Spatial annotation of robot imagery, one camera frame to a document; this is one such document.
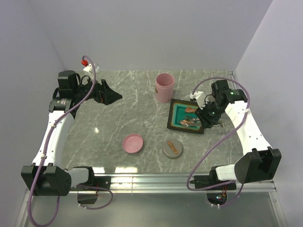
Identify grey lid with strap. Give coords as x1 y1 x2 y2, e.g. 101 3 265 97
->
162 139 183 159

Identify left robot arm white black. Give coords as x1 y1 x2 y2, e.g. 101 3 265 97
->
21 70 123 196

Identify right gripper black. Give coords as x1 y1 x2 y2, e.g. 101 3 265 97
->
195 100 224 129

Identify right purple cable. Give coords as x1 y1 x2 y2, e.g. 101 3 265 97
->
186 77 251 209

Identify metal tongs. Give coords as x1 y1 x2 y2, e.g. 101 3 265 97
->
184 116 201 127

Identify aluminium rail frame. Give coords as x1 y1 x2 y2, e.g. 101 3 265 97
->
14 70 288 227

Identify pink cup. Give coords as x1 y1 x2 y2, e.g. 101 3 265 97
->
155 73 175 103

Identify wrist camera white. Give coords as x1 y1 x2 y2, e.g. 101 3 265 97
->
189 91 206 110
81 60 100 74

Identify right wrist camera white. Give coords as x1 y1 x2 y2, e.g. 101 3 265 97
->
189 91 206 110

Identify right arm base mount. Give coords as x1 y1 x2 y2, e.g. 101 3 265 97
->
193 174 238 205

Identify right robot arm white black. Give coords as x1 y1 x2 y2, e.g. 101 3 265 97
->
190 77 282 189

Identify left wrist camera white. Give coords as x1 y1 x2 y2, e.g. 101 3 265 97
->
81 60 100 74

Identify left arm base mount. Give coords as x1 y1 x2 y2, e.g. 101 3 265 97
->
77 176 113 207

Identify pink lid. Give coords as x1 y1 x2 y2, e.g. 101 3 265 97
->
122 133 143 154

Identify square teal black plate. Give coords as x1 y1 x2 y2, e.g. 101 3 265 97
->
167 98 204 134

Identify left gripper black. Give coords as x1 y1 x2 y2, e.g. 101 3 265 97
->
73 74 122 105

